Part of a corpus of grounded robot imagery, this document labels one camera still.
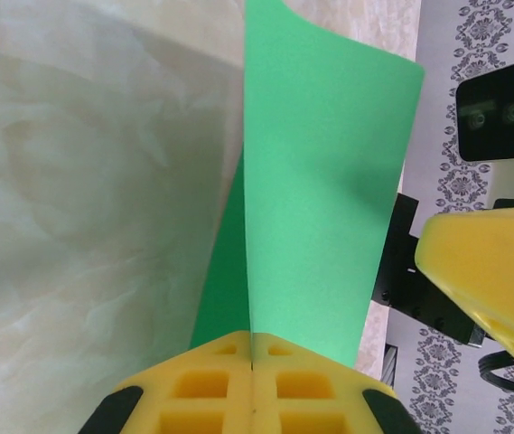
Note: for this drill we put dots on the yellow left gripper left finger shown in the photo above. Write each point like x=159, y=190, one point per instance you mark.
x=184, y=389

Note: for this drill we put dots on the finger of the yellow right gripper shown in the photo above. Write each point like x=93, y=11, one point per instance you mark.
x=487, y=271

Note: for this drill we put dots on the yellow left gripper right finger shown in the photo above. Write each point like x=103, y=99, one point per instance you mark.
x=311, y=389

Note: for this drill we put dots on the green paper sheet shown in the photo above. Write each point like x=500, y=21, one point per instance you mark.
x=320, y=181

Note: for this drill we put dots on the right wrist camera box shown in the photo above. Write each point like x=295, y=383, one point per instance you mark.
x=496, y=117

